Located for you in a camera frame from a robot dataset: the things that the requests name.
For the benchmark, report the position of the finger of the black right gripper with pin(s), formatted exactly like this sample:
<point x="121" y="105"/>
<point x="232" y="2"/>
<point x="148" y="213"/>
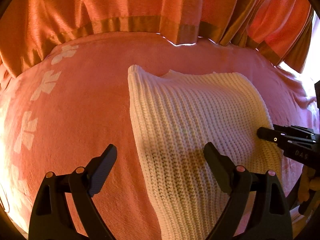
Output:
<point x="267" y="134"/>

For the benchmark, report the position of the person's right hand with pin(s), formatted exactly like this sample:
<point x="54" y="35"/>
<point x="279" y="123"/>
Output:
<point x="308" y="181"/>

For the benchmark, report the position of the white red black knit sweater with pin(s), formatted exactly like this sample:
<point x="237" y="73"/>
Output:
<point x="173" y="117"/>

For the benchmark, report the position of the pink blanket with white bows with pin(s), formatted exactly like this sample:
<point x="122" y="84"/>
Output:
<point x="67" y="109"/>

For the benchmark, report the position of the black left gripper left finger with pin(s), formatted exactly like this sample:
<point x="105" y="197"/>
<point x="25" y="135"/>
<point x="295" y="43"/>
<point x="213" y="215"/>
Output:
<point x="50" y="216"/>

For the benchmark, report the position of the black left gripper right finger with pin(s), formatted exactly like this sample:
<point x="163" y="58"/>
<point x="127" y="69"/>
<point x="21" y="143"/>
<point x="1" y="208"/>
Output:
<point x="256" y="208"/>

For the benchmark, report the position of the orange pink curtain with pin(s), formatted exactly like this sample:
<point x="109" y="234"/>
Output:
<point x="279" y="29"/>

